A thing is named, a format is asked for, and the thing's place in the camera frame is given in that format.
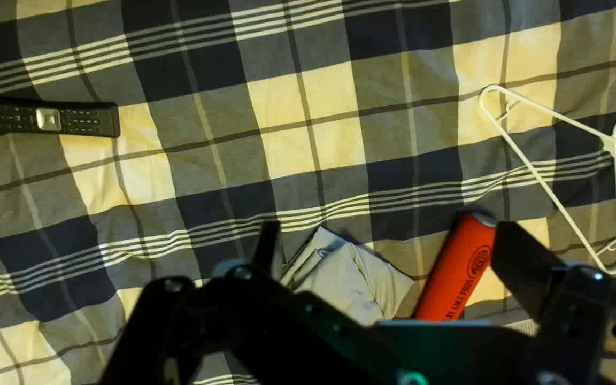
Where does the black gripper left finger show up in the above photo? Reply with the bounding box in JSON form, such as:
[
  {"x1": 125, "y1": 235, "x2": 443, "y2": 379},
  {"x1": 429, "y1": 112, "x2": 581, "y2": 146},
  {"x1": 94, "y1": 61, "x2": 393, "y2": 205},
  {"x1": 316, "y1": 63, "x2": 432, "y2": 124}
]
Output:
[{"x1": 99, "y1": 220, "x2": 385, "y2": 385}]

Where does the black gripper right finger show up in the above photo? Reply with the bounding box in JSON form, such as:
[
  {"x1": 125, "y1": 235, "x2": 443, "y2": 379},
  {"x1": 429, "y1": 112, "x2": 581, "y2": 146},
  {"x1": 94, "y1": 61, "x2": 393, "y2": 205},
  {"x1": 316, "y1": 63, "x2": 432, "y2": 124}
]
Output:
[{"x1": 487, "y1": 220, "x2": 616, "y2": 385}]

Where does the gray bed sheet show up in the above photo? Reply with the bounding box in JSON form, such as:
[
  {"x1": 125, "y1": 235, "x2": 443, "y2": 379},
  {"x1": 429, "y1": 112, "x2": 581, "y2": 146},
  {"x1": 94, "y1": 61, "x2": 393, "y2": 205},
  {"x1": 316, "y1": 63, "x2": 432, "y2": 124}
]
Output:
[{"x1": 278, "y1": 225, "x2": 417, "y2": 329}]

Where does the plaid checkered bed comforter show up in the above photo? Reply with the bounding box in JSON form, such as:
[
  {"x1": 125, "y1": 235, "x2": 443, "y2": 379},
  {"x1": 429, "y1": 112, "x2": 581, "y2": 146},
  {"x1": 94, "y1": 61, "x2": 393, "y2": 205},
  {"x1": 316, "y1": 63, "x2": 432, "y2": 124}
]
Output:
[{"x1": 0, "y1": 0, "x2": 616, "y2": 385}]

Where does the orange baseball bat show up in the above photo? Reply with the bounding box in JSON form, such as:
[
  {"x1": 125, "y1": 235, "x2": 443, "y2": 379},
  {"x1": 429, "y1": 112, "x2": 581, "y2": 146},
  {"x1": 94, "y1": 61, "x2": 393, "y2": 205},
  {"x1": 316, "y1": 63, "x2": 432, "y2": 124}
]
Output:
[{"x1": 413, "y1": 209, "x2": 498, "y2": 324}]

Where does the black remote control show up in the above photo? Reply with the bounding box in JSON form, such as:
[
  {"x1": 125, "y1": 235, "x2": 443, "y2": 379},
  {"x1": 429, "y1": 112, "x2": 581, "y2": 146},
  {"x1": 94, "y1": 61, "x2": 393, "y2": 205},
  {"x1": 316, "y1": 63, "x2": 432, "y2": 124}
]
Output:
[{"x1": 0, "y1": 96, "x2": 121, "y2": 140}]

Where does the white wire hanger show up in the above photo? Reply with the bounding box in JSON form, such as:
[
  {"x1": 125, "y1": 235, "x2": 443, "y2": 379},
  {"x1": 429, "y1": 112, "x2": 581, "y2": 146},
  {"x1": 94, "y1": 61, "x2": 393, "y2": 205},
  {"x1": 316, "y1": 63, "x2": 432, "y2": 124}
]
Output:
[{"x1": 476, "y1": 84, "x2": 616, "y2": 279}]

